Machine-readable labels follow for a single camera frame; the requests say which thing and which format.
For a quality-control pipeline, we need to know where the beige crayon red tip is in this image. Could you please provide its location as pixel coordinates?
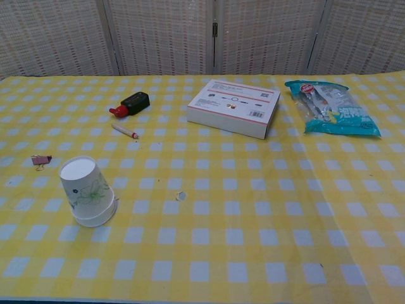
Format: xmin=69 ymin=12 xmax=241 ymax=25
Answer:
xmin=111 ymin=123 xmax=140 ymax=139

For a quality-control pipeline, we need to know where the white paper cup green flower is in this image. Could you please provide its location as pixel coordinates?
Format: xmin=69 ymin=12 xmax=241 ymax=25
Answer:
xmin=58 ymin=156 xmax=115 ymax=220

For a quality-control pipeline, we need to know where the yellow white checkered tablecloth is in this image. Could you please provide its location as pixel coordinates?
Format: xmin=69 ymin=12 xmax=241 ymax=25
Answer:
xmin=0 ymin=71 xmax=405 ymax=301

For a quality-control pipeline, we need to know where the white flat cardboard box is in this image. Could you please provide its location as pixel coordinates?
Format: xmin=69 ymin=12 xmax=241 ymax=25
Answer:
xmin=186 ymin=79 xmax=282 ymax=141

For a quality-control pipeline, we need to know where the woven folding screen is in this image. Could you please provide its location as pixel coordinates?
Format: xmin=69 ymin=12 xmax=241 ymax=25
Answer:
xmin=0 ymin=0 xmax=405 ymax=79

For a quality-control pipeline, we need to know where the black red glue bottle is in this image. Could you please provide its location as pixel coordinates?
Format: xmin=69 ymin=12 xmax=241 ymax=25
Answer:
xmin=109 ymin=91 xmax=151 ymax=119

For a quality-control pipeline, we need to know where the pink binder clip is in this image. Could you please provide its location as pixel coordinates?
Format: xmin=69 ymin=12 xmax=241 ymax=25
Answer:
xmin=30 ymin=155 xmax=53 ymax=172

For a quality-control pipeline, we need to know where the teal snack bag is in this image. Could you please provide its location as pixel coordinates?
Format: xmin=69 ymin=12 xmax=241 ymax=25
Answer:
xmin=284 ymin=79 xmax=382 ymax=138

